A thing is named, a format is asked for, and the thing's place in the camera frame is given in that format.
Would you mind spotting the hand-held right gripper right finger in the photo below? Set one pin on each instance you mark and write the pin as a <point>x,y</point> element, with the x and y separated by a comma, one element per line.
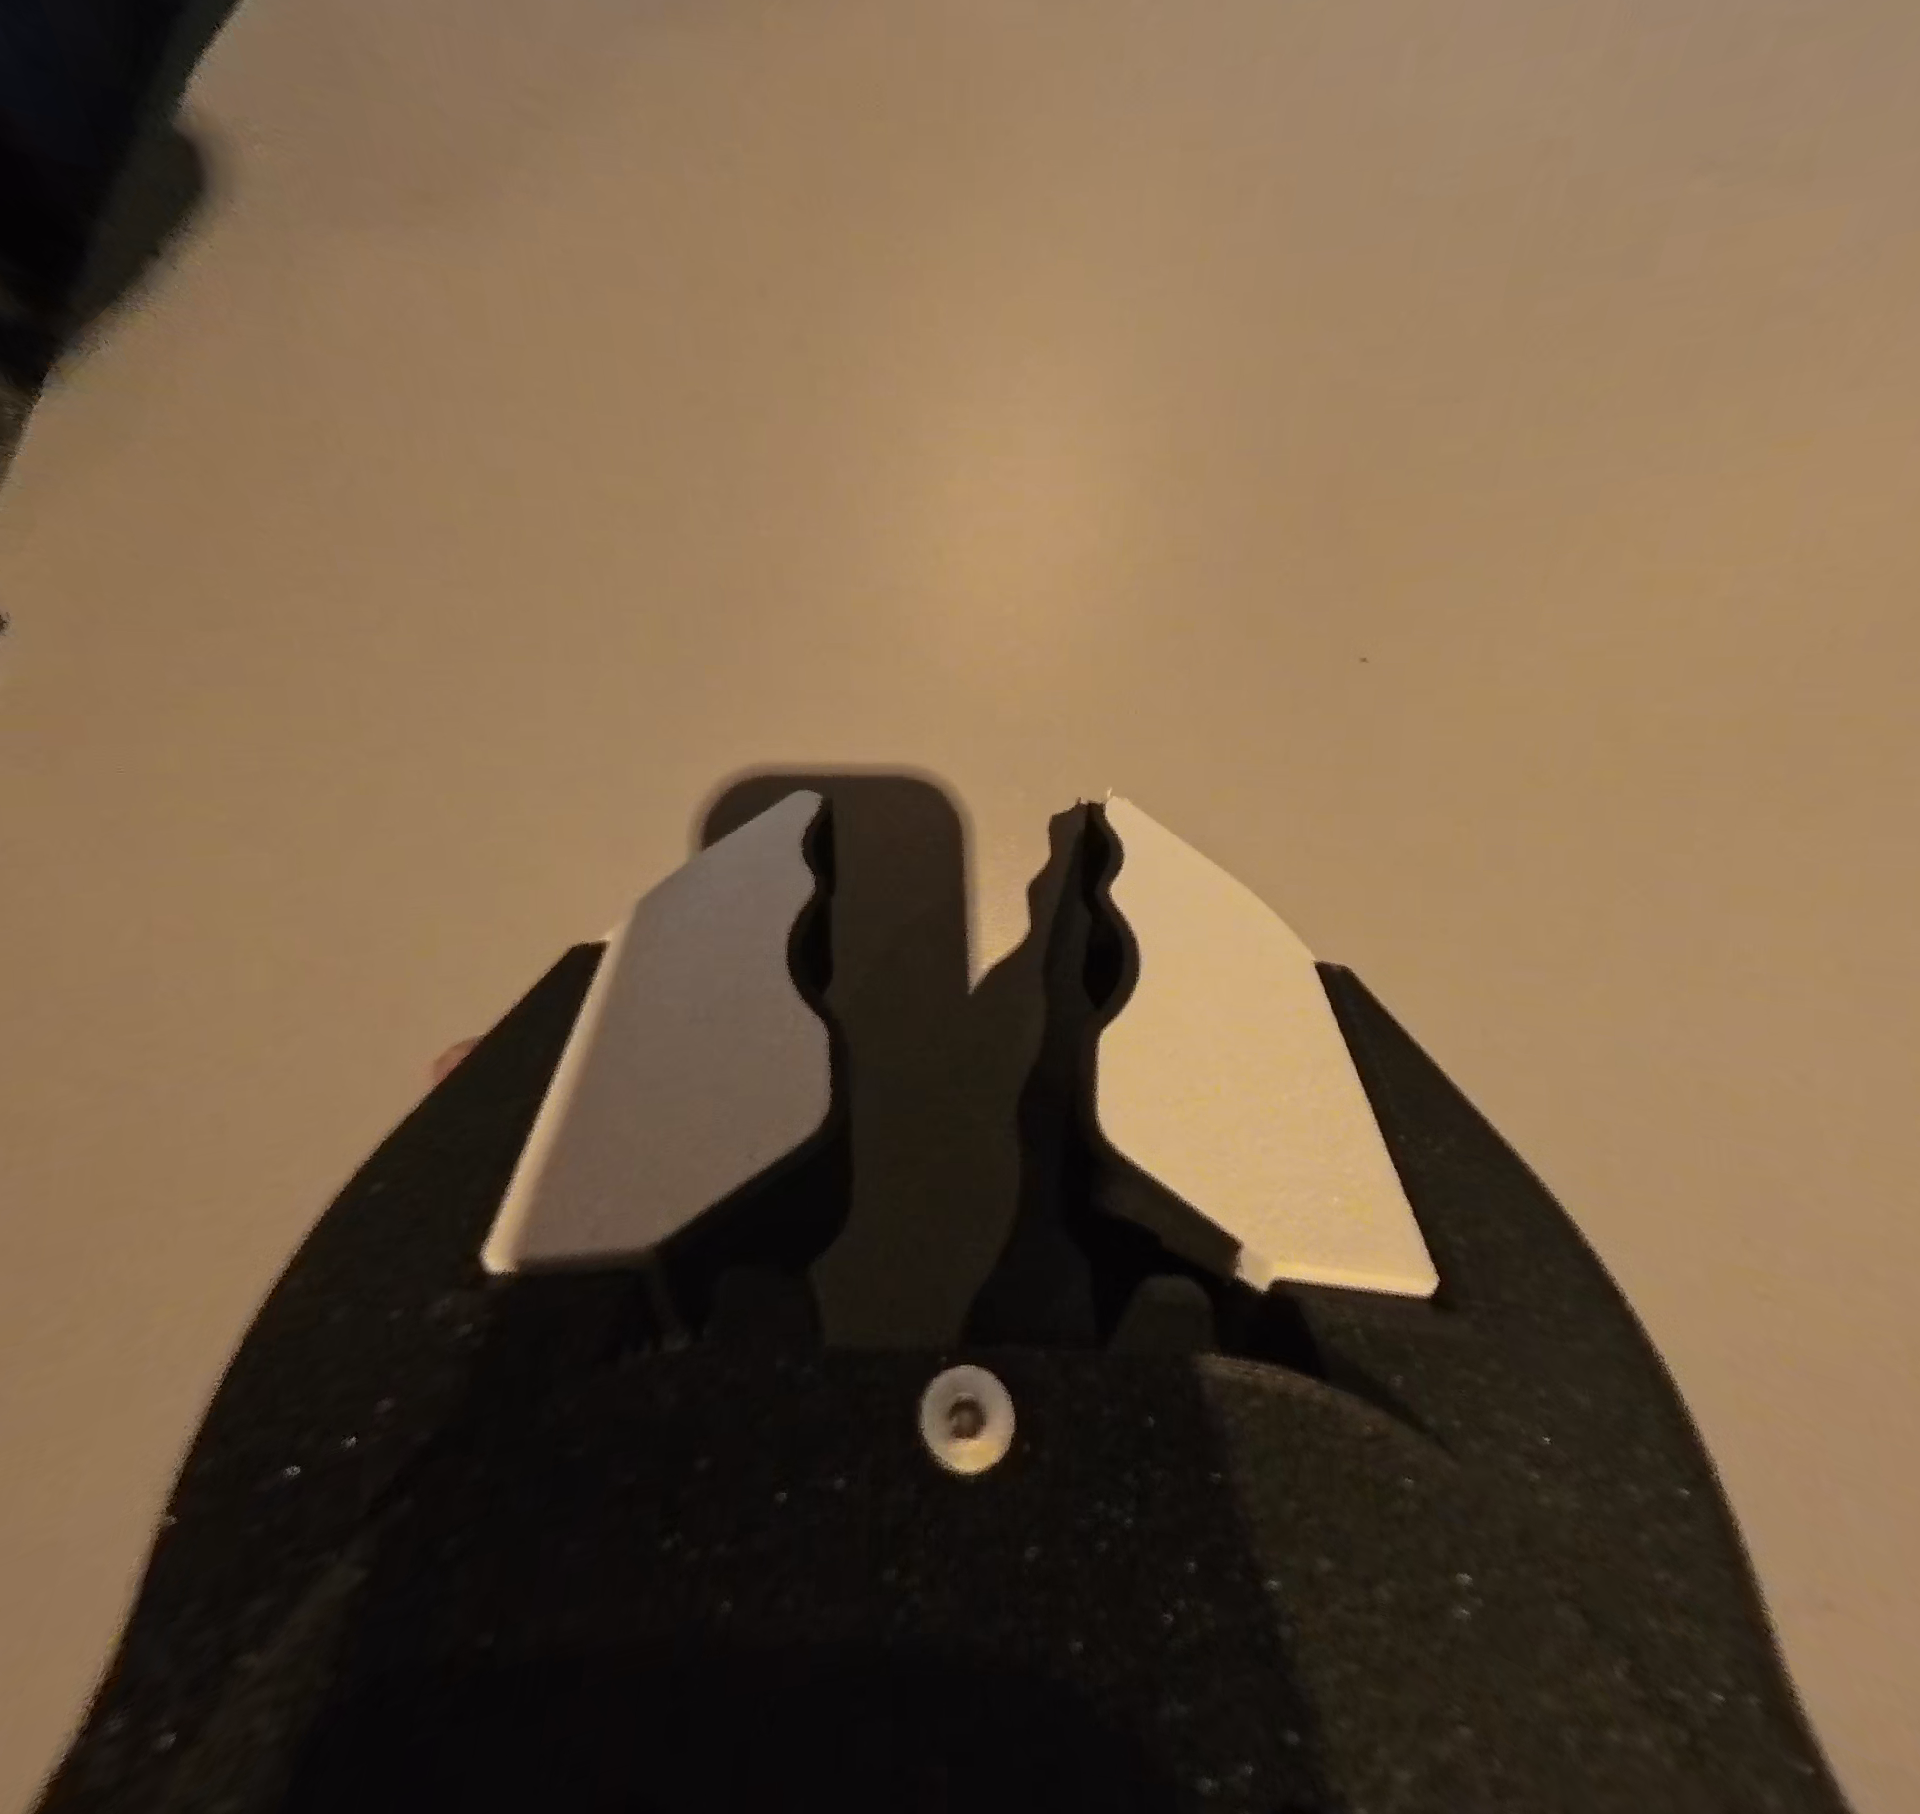
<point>1264,1098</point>

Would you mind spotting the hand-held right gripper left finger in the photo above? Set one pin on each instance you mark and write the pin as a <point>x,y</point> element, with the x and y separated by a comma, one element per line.
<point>674,1078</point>

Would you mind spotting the person's dark jacket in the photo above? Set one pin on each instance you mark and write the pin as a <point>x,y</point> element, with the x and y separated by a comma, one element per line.
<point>89,77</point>

